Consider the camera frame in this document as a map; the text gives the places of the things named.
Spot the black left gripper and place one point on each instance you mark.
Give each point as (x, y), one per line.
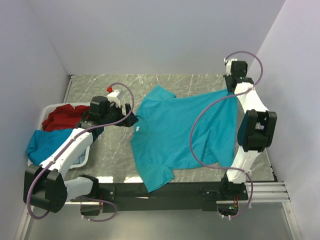
(130, 120)

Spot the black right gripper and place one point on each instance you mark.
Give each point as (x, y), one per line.
(226, 77)

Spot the teal t shirt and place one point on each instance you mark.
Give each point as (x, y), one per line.
(43, 144)
(174, 133)

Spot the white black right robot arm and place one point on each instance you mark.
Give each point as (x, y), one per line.
(254, 135)

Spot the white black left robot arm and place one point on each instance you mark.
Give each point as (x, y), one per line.
(45, 186)

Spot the red t shirt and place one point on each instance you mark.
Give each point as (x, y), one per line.
(64, 117)

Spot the light blue garment in basket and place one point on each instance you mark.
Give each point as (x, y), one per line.
(82, 159)

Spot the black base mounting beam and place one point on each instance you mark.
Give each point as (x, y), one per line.
(173, 196)

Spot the white plastic laundry basket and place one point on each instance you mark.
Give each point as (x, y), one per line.
(49, 109)

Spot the teal t shirt in basket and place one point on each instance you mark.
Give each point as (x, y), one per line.
(43, 144)

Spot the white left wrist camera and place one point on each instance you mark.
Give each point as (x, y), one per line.
(114, 95)

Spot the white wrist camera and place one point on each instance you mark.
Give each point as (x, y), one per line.
(228, 65)
(114, 95)

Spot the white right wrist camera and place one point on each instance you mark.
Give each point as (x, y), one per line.
(228, 65)

